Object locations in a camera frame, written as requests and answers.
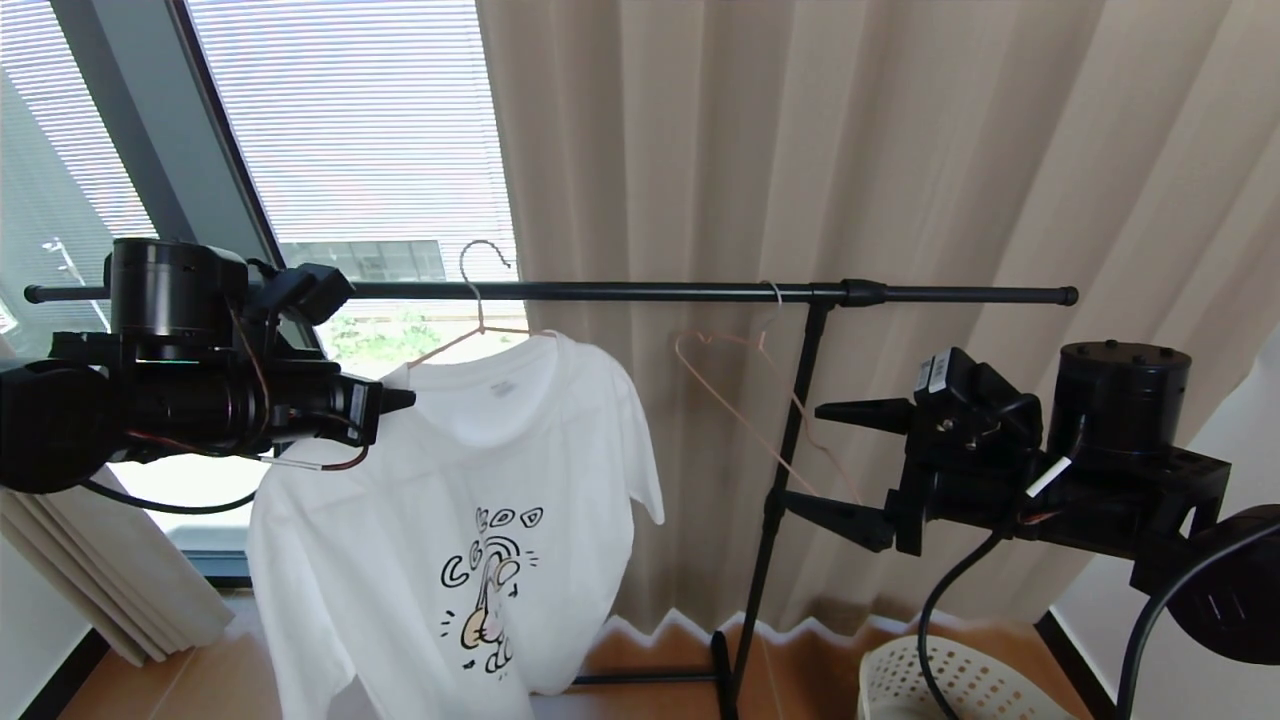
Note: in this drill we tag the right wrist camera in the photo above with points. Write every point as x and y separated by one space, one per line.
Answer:
985 400

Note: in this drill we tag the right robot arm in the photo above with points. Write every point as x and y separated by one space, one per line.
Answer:
1120 400

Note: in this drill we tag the white laundry basket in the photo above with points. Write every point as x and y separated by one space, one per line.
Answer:
980 680

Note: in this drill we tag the black clothes rack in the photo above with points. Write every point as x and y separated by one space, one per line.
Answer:
600 291

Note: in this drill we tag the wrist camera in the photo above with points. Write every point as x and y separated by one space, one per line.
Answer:
985 400
305 290

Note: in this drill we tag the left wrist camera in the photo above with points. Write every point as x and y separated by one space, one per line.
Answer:
305 290

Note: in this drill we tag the window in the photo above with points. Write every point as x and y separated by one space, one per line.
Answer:
380 130

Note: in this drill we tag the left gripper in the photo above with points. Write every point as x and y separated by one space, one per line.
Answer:
200 405

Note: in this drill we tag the beige curtain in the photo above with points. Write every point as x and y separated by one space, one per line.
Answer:
100 580
800 130

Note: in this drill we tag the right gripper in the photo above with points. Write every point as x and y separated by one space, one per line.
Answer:
960 490

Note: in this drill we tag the pink clothes hanger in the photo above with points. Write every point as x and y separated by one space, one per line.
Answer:
481 310
678 352

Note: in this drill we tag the white printed t-shirt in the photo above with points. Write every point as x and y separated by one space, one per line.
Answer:
400 550

